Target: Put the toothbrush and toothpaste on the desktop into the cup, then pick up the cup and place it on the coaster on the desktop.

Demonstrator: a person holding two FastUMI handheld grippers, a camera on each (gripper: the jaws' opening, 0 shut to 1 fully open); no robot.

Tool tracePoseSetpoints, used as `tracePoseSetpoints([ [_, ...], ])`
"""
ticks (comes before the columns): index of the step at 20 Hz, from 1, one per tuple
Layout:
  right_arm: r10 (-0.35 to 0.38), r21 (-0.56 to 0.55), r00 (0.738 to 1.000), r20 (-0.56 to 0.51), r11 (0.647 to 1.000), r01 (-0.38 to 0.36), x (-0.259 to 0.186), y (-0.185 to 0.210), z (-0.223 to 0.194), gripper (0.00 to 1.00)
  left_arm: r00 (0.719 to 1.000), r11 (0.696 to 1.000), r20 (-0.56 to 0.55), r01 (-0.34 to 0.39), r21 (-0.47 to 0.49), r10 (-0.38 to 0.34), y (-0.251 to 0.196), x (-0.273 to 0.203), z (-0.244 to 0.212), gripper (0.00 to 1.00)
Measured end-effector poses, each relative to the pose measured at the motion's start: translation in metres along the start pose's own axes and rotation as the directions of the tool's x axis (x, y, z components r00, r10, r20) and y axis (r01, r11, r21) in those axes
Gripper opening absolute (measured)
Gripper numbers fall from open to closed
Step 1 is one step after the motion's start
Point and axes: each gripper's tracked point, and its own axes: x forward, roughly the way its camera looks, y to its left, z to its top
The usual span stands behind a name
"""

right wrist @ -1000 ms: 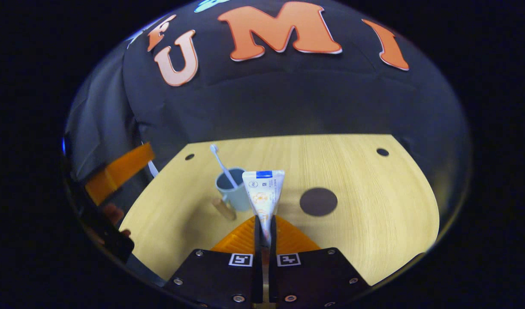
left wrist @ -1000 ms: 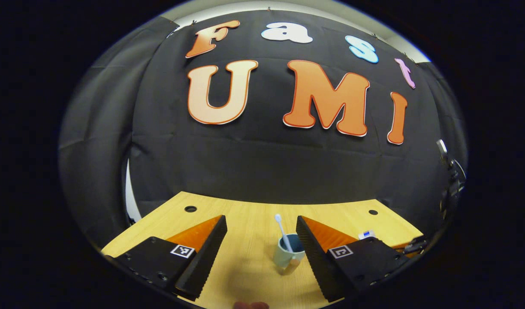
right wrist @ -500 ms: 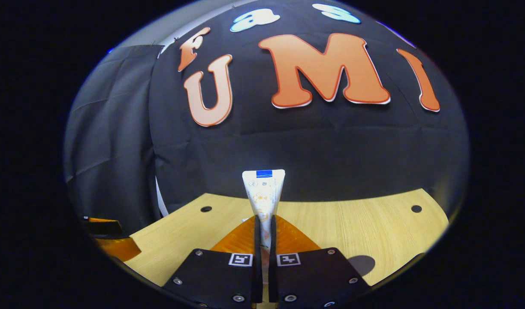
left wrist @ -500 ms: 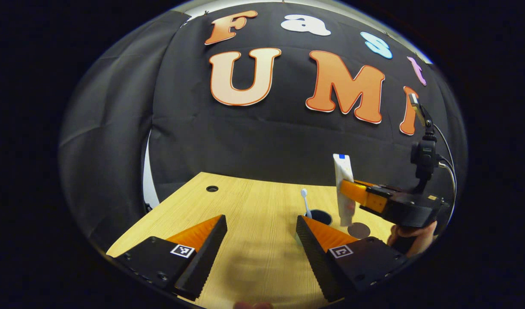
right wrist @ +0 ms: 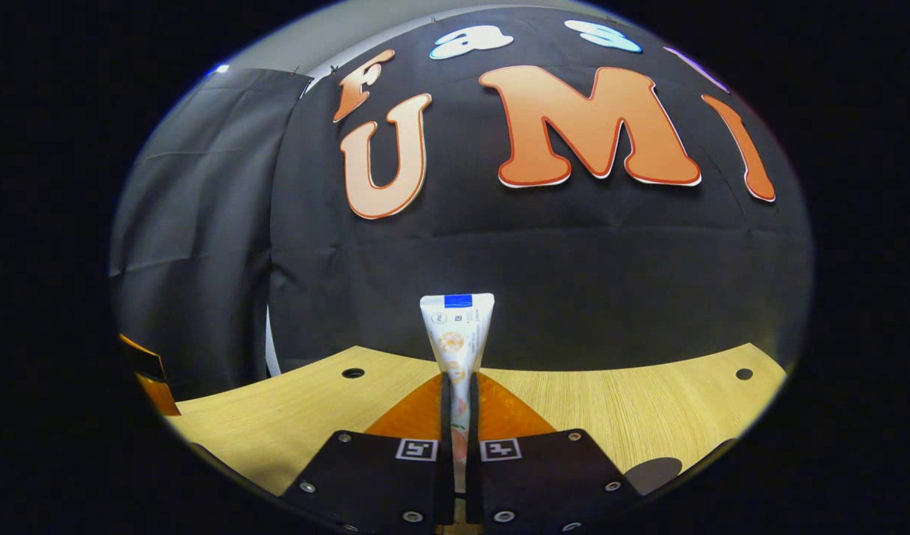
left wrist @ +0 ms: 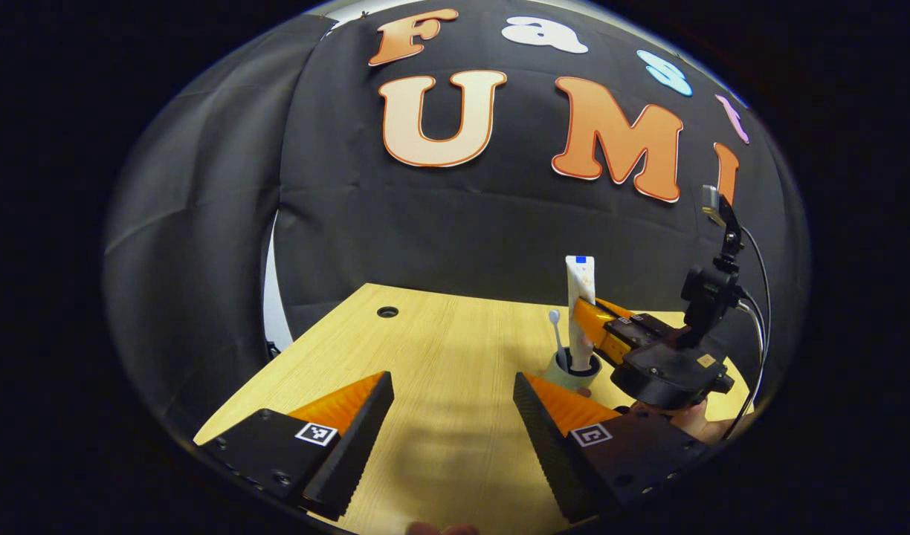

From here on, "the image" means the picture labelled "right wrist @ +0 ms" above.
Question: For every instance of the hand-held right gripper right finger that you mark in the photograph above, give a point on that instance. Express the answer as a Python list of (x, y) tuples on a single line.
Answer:
[(552, 483)]

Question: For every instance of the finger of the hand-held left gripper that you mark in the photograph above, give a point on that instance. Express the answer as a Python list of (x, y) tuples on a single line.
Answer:
[(154, 383)]

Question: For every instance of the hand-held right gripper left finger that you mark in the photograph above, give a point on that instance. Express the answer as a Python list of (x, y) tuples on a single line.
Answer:
[(381, 483)]

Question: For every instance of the dark brown round coaster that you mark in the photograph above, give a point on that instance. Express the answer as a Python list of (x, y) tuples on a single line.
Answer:
[(652, 474)]

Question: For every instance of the white toothpaste tube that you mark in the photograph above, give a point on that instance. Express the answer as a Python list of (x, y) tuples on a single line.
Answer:
[(457, 334)]

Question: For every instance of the wooden desktop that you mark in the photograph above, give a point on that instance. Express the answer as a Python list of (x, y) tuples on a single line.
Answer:
[(648, 401)]

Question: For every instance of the black backdrop cloth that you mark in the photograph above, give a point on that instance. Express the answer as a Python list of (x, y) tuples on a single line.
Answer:
[(537, 260)]

